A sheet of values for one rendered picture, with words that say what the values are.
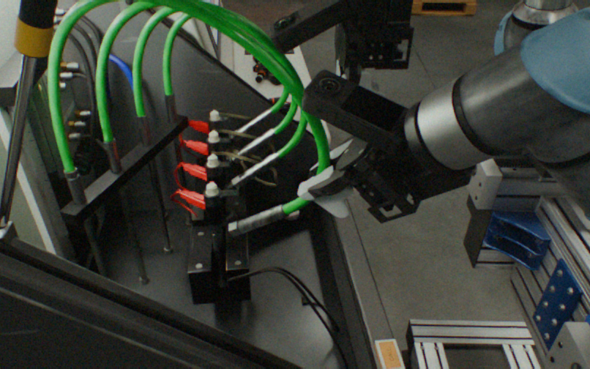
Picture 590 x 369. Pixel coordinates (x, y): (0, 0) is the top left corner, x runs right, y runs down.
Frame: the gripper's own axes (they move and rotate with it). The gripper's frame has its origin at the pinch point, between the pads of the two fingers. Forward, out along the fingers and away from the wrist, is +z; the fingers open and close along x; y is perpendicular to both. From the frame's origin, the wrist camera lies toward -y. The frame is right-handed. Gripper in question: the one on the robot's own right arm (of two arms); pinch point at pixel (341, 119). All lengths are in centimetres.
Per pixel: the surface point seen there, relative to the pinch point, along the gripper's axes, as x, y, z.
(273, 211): -10.0, -10.5, 7.5
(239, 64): 83, -13, 25
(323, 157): -12.5, -4.7, -2.1
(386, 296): 70, 41, 123
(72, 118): 29, -47, 13
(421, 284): 75, 58, 123
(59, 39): -0.2, -34.5, -12.7
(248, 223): -8.9, -13.8, 10.2
